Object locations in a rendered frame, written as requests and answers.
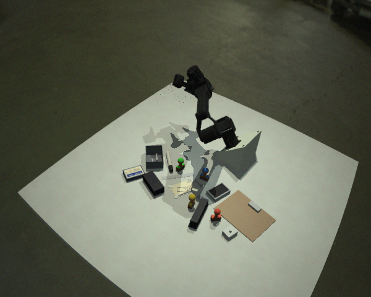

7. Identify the red rubber stamp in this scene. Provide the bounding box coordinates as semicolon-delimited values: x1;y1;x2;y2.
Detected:
211;209;221;222

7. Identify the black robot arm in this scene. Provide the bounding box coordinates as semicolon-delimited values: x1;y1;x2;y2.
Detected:
187;65;241;149

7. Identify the yellow and brown rubber stamp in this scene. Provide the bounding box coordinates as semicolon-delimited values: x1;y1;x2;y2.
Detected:
188;194;196;209

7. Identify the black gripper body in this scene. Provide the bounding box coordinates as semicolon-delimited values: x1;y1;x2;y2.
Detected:
173;74;194;93

